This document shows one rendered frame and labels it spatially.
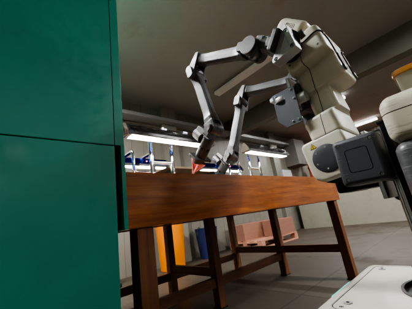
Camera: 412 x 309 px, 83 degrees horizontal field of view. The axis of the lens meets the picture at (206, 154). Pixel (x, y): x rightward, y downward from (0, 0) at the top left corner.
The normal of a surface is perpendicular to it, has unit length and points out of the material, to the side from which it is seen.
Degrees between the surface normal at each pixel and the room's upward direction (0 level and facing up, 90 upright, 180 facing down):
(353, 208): 90
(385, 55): 90
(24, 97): 90
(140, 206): 90
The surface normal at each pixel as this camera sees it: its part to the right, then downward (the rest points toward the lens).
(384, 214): -0.75, -0.07
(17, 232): 0.66, -0.29
